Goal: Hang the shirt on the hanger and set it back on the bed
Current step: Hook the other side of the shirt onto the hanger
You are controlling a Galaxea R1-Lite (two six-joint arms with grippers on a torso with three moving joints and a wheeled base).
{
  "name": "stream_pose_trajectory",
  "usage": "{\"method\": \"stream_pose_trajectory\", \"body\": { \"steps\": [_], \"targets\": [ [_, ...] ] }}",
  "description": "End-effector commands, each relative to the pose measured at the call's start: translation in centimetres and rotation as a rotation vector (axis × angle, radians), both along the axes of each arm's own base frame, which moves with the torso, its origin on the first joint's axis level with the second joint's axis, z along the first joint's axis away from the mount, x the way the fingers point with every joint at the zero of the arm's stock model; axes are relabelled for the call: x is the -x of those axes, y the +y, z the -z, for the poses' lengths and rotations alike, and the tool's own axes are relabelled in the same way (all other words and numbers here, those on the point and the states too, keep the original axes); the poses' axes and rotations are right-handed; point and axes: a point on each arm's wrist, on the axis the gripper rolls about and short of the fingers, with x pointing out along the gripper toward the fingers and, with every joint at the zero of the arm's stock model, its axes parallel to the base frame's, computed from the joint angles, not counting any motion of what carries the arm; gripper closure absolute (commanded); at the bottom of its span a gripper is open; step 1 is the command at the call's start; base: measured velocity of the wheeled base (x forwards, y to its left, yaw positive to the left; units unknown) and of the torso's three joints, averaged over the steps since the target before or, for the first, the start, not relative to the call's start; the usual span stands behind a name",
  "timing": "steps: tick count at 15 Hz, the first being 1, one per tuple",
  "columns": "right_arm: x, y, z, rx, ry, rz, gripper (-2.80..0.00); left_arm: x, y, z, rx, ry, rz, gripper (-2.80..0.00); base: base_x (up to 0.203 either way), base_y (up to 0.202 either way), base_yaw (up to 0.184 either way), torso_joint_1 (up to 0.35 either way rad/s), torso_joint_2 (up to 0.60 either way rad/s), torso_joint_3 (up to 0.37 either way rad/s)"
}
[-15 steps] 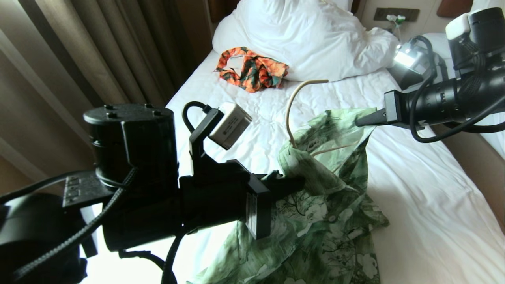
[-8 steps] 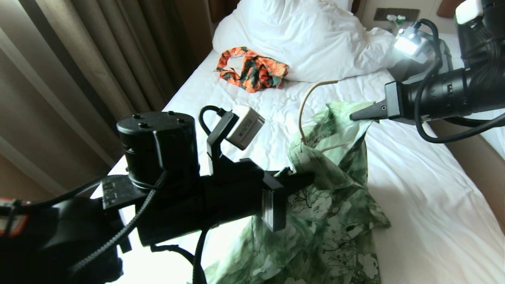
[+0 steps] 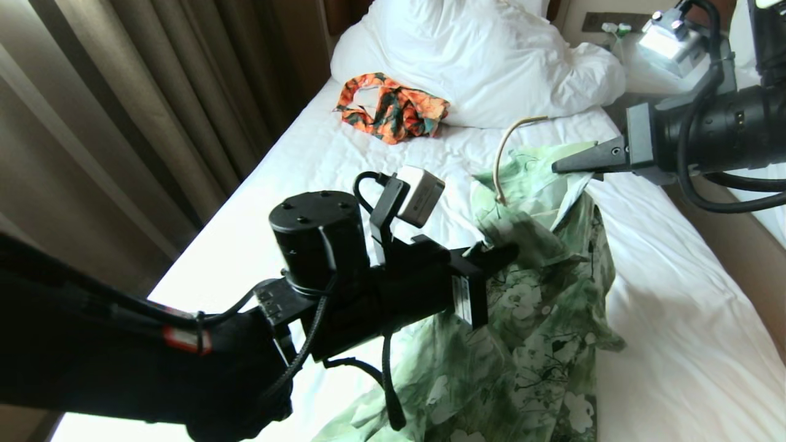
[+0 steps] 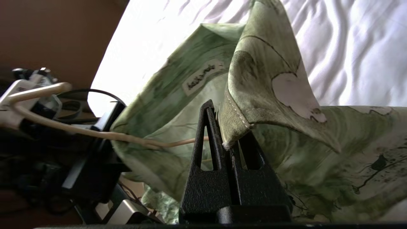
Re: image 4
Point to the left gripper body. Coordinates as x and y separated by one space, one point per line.
95 165

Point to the beige clothes hanger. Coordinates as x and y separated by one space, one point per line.
95 133

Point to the white bed sheet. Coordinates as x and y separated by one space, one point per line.
349 47

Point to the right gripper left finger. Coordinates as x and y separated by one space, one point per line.
194 190

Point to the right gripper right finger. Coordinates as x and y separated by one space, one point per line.
254 187

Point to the green patterned shirt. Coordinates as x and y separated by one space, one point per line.
270 47

